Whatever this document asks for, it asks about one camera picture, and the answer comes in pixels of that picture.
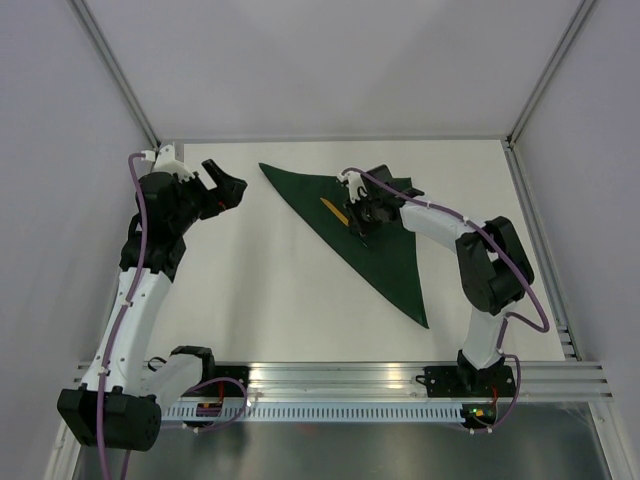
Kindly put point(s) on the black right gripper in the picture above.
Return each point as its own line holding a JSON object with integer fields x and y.
{"x": 356, "y": 222}

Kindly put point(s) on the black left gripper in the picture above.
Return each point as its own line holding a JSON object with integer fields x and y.
{"x": 226, "y": 195}

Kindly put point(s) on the green cloth napkin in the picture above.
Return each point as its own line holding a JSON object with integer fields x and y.
{"x": 386, "y": 258}

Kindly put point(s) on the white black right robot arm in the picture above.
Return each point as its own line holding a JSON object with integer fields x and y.
{"x": 495, "y": 271}

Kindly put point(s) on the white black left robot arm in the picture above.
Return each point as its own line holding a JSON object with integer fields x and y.
{"x": 118, "y": 405}

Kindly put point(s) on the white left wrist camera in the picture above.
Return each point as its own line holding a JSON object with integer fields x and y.
{"x": 165, "y": 160}

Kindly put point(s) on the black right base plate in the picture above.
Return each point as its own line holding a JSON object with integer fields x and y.
{"x": 445, "y": 382}

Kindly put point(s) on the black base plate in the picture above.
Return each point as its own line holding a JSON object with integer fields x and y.
{"x": 239, "y": 373}
{"x": 445, "y": 382}

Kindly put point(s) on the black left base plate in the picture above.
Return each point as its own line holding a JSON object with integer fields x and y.
{"x": 239, "y": 373}

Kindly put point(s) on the white slotted cable duct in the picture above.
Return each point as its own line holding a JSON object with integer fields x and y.
{"x": 309, "y": 412}

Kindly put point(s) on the aluminium frame rail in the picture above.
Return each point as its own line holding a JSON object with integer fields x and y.
{"x": 540, "y": 381}

